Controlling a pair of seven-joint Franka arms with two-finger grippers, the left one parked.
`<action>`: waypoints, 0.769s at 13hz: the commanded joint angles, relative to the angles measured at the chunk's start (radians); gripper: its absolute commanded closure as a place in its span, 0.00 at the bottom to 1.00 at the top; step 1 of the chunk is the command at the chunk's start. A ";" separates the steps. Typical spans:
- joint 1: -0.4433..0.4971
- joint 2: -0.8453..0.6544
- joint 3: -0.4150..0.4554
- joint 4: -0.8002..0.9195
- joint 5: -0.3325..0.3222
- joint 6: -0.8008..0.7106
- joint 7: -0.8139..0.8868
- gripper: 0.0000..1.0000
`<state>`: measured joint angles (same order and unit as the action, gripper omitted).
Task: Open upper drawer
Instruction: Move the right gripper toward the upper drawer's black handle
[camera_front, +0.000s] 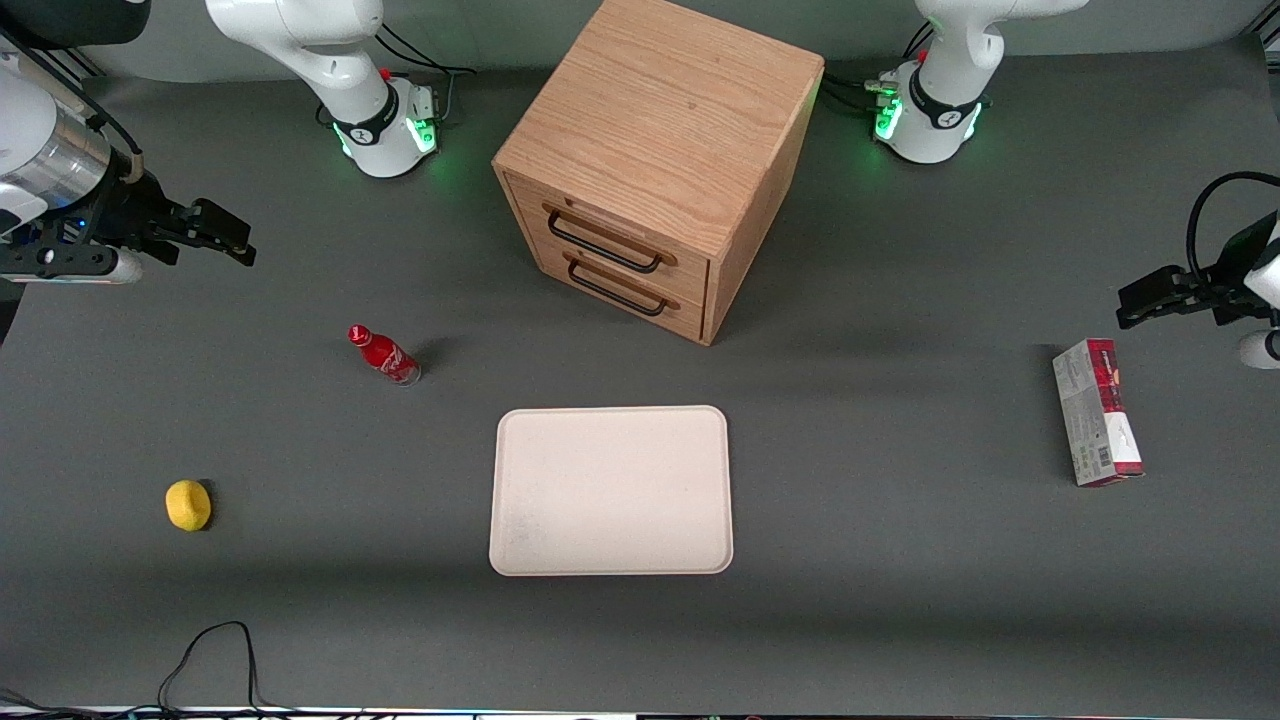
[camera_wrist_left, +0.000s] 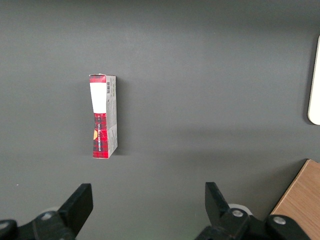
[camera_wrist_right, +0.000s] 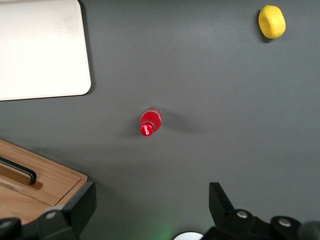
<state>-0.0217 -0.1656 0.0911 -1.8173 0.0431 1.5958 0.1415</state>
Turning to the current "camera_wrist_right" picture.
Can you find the beige rectangular tray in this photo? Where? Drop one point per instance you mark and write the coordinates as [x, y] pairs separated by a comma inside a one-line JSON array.
[[40, 50]]

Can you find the yellow lemon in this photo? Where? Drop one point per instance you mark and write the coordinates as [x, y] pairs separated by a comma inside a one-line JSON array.
[[272, 22]]

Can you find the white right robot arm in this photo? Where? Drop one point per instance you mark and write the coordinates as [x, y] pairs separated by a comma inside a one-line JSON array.
[[188, 236]]

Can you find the red can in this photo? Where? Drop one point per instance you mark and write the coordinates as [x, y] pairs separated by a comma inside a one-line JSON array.
[[150, 121]]

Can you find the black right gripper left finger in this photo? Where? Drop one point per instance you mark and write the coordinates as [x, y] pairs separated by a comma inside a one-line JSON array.
[[75, 212]]

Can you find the wooden drawer cabinet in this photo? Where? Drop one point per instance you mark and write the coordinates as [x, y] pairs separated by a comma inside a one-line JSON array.
[[75, 178]]

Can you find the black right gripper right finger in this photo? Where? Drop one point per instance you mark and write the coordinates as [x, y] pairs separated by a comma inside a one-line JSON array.
[[225, 217]]

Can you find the wooden drawer without gripper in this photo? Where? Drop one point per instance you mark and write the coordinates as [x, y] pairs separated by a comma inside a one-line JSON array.
[[55, 182]]

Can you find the wooden drawer pulled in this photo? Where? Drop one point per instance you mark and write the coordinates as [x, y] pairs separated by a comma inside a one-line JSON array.
[[20, 205]]

